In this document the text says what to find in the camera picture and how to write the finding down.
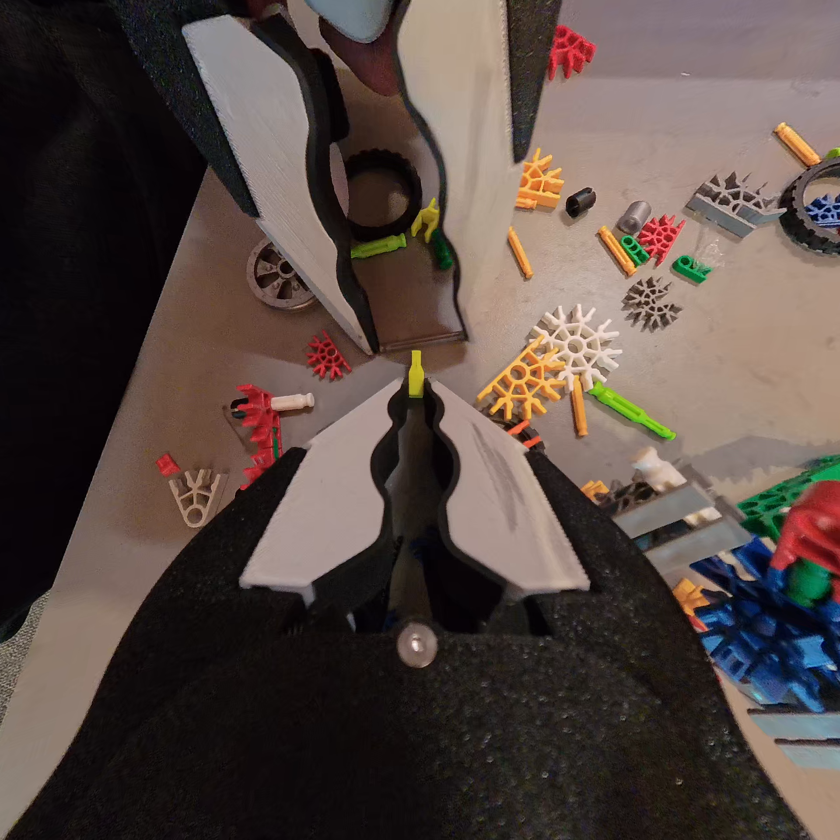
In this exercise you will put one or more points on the yellow half-circle connector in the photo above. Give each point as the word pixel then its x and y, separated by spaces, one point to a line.
pixel 507 375

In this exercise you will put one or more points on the red fan connector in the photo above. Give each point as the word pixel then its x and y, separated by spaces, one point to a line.
pixel 571 52

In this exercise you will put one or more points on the small red clip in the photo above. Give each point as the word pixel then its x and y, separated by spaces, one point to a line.
pixel 167 464

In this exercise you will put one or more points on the small green clip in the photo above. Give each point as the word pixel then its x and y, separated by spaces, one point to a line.
pixel 634 250
pixel 691 269

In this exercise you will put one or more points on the lime yellow clip connector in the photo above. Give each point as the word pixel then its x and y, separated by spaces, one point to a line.
pixel 415 379

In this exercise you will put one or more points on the black toy tyre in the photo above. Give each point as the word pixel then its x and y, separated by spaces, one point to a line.
pixel 535 439
pixel 412 197

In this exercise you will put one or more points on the grey connector with panel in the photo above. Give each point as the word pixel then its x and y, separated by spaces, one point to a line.
pixel 732 207

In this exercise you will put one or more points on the white rod with black cap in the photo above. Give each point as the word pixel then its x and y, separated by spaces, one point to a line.
pixel 292 401

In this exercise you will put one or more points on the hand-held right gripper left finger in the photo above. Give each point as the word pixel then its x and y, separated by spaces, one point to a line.
pixel 308 518

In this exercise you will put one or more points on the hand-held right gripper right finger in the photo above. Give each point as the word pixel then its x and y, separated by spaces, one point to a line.
pixel 512 512

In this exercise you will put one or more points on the silver spacer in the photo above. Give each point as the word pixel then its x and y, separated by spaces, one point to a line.
pixel 634 216

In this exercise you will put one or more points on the dark grey snowflake connector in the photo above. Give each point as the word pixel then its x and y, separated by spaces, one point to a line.
pixel 652 303

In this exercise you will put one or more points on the orange short rod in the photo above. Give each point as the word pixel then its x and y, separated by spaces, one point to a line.
pixel 520 253
pixel 796 144
pixel 579 405
pixel 617 250

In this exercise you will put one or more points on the large black knobby tyre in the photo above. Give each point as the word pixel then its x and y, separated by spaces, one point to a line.
pixel 791 226

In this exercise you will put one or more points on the black spacer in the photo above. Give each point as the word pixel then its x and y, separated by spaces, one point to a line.
pixel 580 202

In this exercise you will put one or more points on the dark green rod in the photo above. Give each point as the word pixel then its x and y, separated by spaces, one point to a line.
pixel 442 250

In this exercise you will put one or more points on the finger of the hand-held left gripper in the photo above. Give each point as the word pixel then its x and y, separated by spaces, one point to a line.
pixel 472 131
pixel 262 131

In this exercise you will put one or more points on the red half-circle connector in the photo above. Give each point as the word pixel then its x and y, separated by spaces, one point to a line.
pixel 328 356

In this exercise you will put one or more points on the small red connector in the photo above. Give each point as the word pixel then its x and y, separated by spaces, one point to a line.
pixel 661 239

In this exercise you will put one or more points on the green connector structure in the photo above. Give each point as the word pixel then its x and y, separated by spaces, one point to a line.
pixel 768 505

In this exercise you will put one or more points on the red connector strip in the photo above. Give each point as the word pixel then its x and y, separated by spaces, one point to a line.
pixel 259 420

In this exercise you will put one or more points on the white snowflake connector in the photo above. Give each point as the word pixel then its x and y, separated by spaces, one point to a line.
pixel 564 348

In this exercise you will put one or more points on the orange fan connector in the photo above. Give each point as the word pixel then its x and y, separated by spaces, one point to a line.
pixel 538 180

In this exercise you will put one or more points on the yellow clip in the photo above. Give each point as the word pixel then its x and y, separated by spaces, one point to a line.
pixel 425 220

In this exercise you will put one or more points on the red frame connector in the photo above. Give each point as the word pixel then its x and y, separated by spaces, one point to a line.
pixel 810 525

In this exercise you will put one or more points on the grey blue panel pair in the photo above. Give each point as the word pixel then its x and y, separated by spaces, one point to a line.
pixel 800 735

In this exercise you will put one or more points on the grey spoked wheel hub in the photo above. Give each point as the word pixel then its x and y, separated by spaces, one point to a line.
pixel 289 300

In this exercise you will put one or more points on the clear plastic piece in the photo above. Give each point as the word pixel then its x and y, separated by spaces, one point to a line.
pixel 712 253

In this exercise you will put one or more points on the person's left hand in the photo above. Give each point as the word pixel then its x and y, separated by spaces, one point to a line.
pixel 371 65

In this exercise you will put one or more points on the white fan connector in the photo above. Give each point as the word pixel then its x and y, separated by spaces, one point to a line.
pixel 195 493

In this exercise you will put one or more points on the white thick rod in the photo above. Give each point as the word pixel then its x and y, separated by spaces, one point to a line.
pixel 656 467

